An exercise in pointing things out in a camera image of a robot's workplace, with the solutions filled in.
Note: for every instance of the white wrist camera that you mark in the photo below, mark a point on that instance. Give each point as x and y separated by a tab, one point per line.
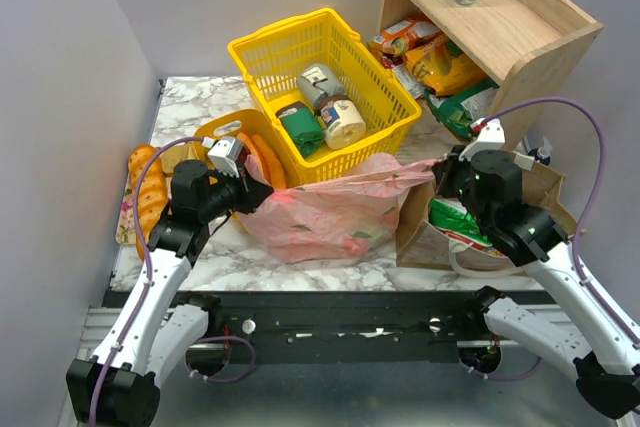
487	135
226	154

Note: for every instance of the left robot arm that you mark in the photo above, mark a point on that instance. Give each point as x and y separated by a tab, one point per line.
119	385

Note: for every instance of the braided toy bread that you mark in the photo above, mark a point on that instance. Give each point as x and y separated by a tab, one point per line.
272	168

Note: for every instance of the orange snack packet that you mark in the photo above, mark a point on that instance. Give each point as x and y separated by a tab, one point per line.
404	36

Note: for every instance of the red snack bag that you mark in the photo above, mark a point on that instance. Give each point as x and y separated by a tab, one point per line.
463	240

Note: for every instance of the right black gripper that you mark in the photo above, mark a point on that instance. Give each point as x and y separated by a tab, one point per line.
447	173

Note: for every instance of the pink plastic grocery bag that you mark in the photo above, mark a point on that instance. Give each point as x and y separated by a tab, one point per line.
339	218

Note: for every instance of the yellow snack bag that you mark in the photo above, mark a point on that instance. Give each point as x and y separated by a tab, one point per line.
441	66

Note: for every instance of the brown burlap tote bag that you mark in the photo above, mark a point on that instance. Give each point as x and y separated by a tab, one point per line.
420	245

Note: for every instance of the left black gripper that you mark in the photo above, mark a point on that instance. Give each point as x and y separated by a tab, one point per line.
251	191

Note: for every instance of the small yellow plastic bin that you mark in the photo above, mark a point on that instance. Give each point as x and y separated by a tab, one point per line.
248	122

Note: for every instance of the silver snack packet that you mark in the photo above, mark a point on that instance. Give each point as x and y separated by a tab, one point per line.
405	78

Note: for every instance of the green snack bag lower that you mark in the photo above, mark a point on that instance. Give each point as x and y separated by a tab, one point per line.
457	112

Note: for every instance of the large yellow shopping basket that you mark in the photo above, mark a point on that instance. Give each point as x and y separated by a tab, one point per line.
271	59

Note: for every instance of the toy bread slice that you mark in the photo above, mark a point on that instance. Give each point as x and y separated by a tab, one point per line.
175	155

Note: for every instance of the wooden shelf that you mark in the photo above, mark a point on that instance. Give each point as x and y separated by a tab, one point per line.
528	47

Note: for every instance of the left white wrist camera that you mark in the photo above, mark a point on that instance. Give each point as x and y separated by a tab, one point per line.
226	154

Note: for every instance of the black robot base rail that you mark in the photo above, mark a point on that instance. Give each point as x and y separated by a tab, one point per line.
348	327

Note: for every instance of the green Chuba chips bag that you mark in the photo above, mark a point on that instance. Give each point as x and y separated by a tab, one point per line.
451	215

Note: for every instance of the long toy baguette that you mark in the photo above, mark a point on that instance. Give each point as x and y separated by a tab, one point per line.
153	195

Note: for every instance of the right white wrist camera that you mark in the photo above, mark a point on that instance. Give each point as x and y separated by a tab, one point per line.
487	135

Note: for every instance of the green toilet paper roll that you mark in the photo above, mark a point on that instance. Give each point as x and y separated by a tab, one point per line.
302	127

